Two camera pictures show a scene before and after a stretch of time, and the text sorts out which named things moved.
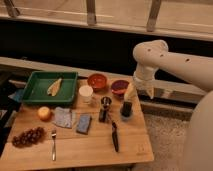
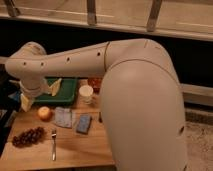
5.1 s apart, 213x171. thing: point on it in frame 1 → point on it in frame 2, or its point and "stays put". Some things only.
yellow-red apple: [44, 113] stays put
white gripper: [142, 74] → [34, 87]
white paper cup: [85, 93] stays put
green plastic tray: [50, 87] stays put
